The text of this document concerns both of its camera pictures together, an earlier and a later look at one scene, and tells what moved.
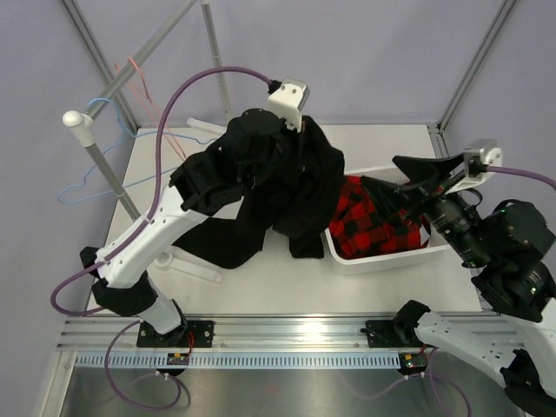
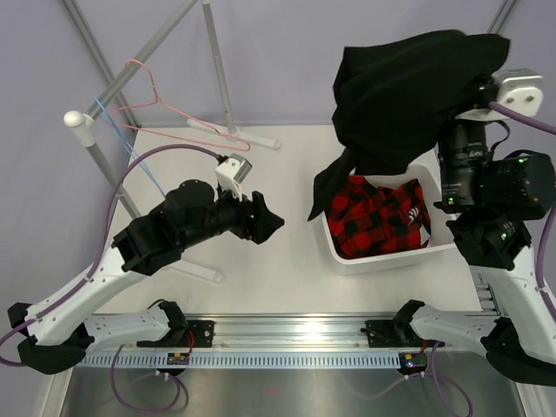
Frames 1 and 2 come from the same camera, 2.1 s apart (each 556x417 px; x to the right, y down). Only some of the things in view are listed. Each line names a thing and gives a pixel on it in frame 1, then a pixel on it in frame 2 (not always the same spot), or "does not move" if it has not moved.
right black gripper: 421,172 -> 478,97
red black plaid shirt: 359,229 does not move
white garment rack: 82,126 does not move
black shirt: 294,191 -> 393,102
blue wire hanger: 111,145 -> 135,155
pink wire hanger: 150,103 -> 194,140
